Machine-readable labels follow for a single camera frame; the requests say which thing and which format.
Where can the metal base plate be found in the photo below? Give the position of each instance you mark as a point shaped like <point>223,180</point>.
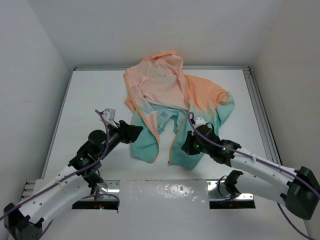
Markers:
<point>105,196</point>

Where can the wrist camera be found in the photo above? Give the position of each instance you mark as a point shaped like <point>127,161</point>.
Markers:
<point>197,121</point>
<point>108,115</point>

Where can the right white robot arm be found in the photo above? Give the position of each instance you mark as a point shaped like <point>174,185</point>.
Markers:
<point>296,189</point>

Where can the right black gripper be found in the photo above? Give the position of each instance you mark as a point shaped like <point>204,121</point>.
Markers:
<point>187,146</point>

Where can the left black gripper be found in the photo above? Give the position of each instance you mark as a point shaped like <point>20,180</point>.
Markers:
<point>128,132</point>

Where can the orange and teal jacket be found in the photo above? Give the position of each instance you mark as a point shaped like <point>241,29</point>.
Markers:
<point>159,91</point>

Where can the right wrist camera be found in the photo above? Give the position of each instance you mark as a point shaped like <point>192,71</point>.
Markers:
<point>197,121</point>

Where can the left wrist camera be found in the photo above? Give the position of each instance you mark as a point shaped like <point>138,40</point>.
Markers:
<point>108,115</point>

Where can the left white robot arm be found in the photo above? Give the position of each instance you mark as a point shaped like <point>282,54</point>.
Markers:
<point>28,219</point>

